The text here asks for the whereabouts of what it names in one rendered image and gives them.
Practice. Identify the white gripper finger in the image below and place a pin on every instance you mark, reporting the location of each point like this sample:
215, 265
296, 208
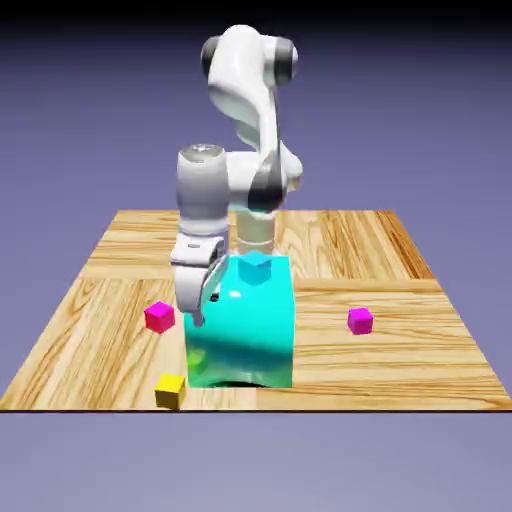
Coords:
198, 319

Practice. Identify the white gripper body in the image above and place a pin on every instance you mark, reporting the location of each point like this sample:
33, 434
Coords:
190, 286

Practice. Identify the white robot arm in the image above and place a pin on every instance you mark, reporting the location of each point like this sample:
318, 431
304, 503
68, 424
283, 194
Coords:
244, 80

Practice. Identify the small pink cube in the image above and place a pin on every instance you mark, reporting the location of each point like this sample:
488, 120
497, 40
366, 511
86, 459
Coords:
159, 317

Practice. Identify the small blue cube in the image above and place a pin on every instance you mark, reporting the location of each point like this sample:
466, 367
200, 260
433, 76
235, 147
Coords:
254, 267

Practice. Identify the small yellow cube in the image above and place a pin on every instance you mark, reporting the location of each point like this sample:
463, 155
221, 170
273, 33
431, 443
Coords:
170, 392

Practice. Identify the small magenta cube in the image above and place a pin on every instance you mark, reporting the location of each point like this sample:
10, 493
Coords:
360, 320

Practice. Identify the large cyan box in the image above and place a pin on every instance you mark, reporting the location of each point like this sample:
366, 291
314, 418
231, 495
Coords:
244, 324

